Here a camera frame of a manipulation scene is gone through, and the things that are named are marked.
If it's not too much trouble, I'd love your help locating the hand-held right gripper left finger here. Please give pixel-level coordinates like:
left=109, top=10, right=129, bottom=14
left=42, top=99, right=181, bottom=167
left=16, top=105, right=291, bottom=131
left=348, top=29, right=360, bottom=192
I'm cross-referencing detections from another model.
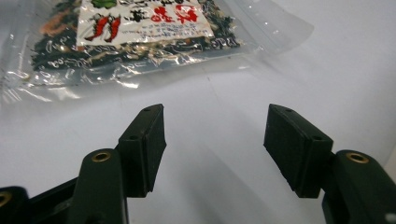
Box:
left=67, top=103, right=167, bottom=224

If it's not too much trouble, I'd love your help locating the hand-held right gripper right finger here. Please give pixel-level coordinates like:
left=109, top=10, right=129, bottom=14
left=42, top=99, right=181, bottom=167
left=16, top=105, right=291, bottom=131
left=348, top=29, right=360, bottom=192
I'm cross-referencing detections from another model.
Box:
left=262, top=103, right=396, bottom=224

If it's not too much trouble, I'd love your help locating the clear bag of dried vegetables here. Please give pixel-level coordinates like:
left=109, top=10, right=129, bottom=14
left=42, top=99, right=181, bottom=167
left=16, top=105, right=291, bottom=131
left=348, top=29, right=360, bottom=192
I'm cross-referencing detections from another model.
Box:
left=0, top=0, right=315, bottom=105

